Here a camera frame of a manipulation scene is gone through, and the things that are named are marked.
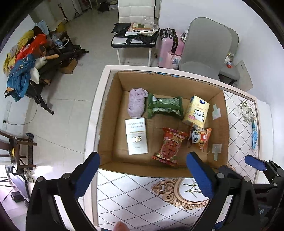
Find white padded chair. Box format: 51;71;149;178
111;1;159;65

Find white booklet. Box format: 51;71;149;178
125;117;148;155

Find open cardboard box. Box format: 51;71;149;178
98;72;229;178

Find small cardboard box on floor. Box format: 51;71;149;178
59;58;78;74

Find black items on chair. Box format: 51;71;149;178
111;23;160;46

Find orange panda snack bag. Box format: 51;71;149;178
189;124;212;153

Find grey chair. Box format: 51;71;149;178
179;17;231;81
219;26;240;85

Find dark wooden chair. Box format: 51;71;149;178
1;131;37;170

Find pile of clothes on rack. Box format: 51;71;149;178
2;20;61;103

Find green wet wipes pack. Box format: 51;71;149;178
147;93;183;119

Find grey chair front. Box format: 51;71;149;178
179;17;231;81

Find yellow Vinda tissue pack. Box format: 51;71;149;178
182;95;209;128

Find pink paper bag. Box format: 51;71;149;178
164;52;181;70

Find white board against wall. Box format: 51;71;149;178
236;60;253;92

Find pink suitcase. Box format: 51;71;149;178
157;28;185;68

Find grey chair rear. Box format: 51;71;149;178
219;26;240;85

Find red snack bag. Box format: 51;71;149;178
152;127;189;167

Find lilac cloth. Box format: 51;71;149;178
128;88;148;119

